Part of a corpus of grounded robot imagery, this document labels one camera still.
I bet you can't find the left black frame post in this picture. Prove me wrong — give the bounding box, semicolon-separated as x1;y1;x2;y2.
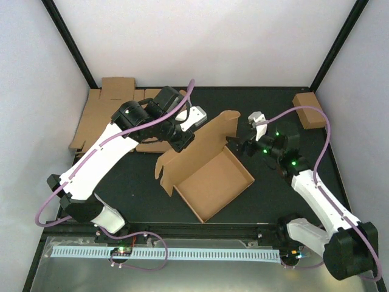
41;0;99;89

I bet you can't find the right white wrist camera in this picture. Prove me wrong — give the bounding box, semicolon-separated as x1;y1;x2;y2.
248;111;267;142

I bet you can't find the stack of flat cardboard blanks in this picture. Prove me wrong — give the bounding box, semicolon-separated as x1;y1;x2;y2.
69;77;161;158

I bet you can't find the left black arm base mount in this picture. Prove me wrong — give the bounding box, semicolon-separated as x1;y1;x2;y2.
94;223;152;246

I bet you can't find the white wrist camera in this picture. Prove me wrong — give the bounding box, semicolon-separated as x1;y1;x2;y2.
175;106;207;131
248;111;267;142

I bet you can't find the black aluminium rail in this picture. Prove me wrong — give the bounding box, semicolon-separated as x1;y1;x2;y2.
43;221;267;239

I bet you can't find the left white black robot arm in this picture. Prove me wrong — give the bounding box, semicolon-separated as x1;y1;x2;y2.
50;80;195;243

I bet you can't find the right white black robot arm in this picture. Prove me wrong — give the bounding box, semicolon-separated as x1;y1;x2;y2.
226;123;378;280

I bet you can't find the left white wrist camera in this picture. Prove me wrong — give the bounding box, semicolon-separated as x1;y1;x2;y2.
175;106;207;131

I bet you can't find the white slotted cable duct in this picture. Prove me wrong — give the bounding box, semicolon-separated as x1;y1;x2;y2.
50;246;281;263

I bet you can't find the metal front plate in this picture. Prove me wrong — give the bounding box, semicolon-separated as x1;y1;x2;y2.
24;237;385;291

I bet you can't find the right black frame post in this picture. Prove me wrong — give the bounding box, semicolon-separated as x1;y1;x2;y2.
309;0;369;92

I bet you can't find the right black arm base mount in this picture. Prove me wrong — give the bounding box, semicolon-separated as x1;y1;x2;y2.
256;217;292;246

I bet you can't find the black frame post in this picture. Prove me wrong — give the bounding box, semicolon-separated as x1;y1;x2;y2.
41;0;99;89
309;0;369;92

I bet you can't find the folded small cardboard box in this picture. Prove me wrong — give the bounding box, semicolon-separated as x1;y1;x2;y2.
292;92;326;130

